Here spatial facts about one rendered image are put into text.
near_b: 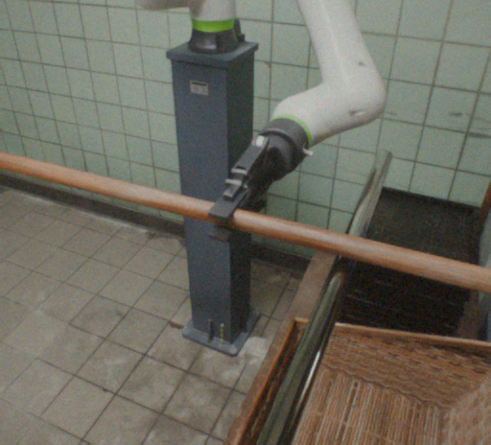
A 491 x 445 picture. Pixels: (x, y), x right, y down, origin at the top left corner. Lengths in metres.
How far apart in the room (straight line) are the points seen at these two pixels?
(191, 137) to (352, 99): 0.73
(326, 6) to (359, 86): 0.16
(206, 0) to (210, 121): 0.34
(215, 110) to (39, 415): 1.28
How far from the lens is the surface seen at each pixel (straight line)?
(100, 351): 2.09
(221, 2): 1.35
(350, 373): 1.23
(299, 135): 0.84
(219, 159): 1.46
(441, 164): 1.92
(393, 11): 1.76
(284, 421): 0.47
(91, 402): 1.96
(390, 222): 1.21
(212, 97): 1.38
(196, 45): 1.39
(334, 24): 0.90
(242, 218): 0.65
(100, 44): 2.32
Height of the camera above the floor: 1.58
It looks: 34 degrees down
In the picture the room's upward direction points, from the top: straight up
